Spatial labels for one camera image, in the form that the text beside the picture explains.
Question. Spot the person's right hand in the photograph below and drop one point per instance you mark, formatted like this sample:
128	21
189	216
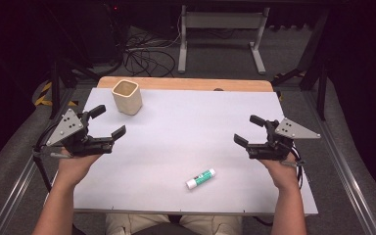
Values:
282	173

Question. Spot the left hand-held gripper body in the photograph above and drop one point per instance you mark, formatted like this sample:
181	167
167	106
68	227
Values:
67	129

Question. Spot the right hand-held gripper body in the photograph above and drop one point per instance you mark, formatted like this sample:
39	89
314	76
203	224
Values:
279	145

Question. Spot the person's left hand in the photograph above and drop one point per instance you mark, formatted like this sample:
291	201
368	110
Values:
73	168

